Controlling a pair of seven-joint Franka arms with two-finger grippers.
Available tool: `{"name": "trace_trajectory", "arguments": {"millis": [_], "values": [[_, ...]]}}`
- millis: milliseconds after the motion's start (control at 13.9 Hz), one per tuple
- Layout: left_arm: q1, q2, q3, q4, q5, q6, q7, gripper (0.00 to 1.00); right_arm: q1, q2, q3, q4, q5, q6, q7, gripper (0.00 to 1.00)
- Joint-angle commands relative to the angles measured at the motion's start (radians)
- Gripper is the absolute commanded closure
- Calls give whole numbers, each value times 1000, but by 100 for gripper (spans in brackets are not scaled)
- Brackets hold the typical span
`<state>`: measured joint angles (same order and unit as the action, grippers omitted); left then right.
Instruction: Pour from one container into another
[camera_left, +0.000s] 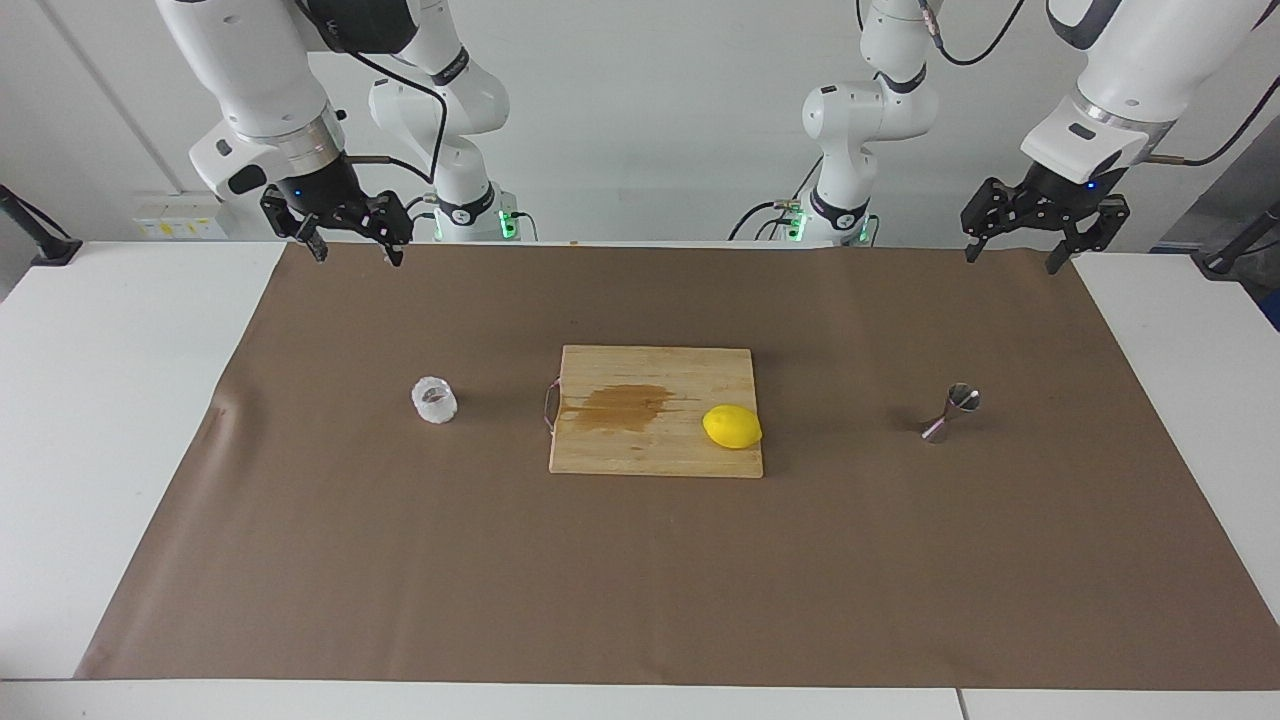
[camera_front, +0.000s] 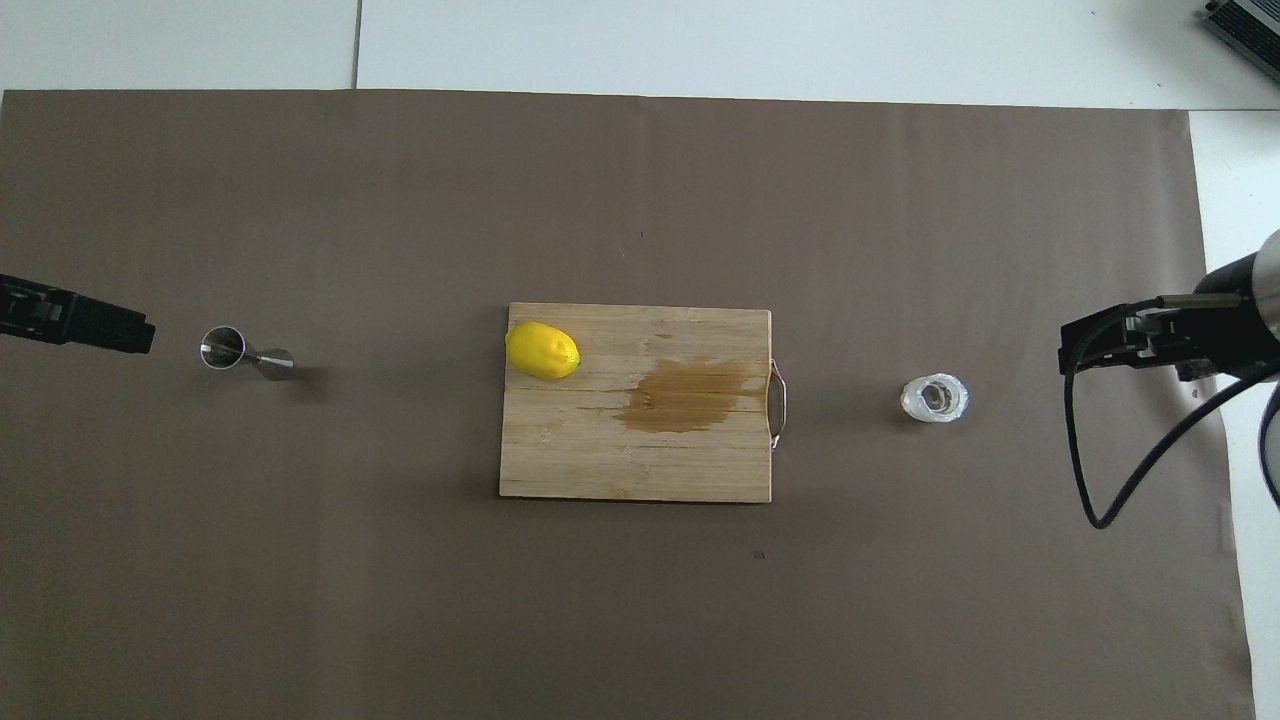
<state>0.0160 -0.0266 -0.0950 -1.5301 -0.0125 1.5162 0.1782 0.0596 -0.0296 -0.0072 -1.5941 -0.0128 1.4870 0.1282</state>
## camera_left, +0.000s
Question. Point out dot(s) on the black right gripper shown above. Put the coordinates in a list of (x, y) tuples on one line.
[(315, 185)]

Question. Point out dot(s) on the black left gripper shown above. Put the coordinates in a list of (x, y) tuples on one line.
[(1065, 190)]

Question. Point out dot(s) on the metal double jigger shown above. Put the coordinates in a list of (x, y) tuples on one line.
[(950, 412)]

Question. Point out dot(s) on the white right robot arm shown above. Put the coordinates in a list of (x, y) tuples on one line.
[(260, 80)]

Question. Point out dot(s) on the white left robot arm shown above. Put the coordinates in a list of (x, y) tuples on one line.
[(1140, 60)]

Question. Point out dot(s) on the black stand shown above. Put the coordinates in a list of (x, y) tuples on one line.
[(55, 250), (1225, 262)]

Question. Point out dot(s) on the blue object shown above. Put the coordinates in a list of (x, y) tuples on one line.
[(1273, 310)]

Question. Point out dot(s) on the yellow lemon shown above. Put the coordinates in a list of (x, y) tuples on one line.
[(732, 427)]

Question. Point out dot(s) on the wooden cutting board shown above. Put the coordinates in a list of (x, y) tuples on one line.
[(650, 450)]

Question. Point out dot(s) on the brown paper table mat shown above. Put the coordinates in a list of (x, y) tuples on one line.
[(640, 580)]

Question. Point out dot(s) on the white wall socket strip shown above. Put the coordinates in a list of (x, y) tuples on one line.
[(180, 215)]

